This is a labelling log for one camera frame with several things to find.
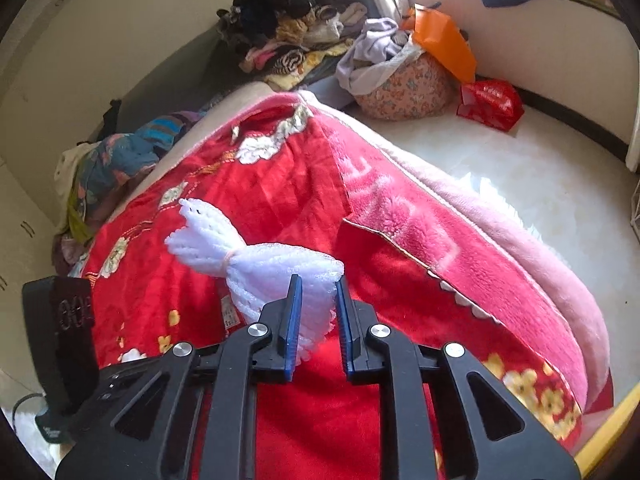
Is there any white wardrobe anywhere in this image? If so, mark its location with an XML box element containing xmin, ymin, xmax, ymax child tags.
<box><xmin>0</xmin><ymin>157</ymin><xmax>71</xmax><ymax>386</ymax></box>

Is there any white paper tag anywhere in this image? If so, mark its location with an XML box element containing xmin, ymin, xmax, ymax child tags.
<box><xmin>220</xmin><ymin>300</ymin><xmax>243</xmax><ymax>336</ymax></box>

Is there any blue patterned clothes heap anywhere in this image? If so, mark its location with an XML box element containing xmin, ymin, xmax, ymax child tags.
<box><xmin>52</xmin><ymin>110</ymin><xmax>206</xmax><ymax>281</ymax></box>

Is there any white window seat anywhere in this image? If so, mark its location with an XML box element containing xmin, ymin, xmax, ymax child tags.
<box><xmin>410</xmin><ymin>0</ymin><xmax>640</xmax><ymax>161</ymax></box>

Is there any red floral blanket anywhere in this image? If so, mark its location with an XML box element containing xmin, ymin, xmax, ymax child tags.
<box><xmin>75</xmin><ymin>105</ymin><xmax>586</xmax><ymax>480</ymax></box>

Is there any orange paper bag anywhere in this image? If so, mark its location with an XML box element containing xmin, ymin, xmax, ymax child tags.
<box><xmin>400</xmin><ymin>5</ymin><xmax>478</xmax><ymax>83</ymax></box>

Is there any yellow round waste bin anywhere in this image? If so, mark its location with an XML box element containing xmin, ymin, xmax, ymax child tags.
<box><xmin>575</xmin><ymin>387</ymin><xmax>640</xmax><ymax>476</ymax></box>

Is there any floral fabric bag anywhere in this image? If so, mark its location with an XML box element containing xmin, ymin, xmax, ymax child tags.
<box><xmin>355</xmin><ymin>52</ymin><xmax>458</xmax><ymax>121</ymax></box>

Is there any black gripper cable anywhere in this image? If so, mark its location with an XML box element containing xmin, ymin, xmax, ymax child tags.
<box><xmin>10</xmin><ymin>392</ymin><xmax>46</xmax><ymax>421</ymax></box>

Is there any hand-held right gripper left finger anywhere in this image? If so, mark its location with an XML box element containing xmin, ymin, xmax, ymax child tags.
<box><xmin>55</xmin><ymin>275</ymin><xmax>305</xmax><ymax>480</ymax></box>

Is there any pale lilac garment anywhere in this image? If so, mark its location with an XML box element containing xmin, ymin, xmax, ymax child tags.
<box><xmin>335</xmin><ymin>17</ymin><xmax>416</xmax><ymax>96</ymax></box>

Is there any red plastic bag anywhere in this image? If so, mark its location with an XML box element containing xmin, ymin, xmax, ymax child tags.
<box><xmin>456</xmin><ymin>79</ymin><xmax>525</xmax><ymax>132</ymax></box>

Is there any pile of mixed clothes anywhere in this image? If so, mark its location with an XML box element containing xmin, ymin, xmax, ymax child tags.
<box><xmin>217</xmin><ymin>0</ymin><xmax>368</xmax><ymax>91</ymax></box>

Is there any white foam fruit net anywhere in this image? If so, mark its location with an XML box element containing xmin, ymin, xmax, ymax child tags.
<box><xmin>165</xmin><ymin>197</ymin><xmax>346</xmax><ymax>366</ymax></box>

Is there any pink fleece blanket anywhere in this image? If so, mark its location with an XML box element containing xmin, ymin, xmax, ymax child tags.
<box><xmin>300</xmin><ymin>90</ymin><xmax>616</xmax><ymax>411</ymax></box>

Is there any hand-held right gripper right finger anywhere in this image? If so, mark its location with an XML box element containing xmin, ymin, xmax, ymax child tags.
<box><xmin>335</xmin><ymin>277</ymin><xmax>582</xmax><ymax>480</ymax></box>

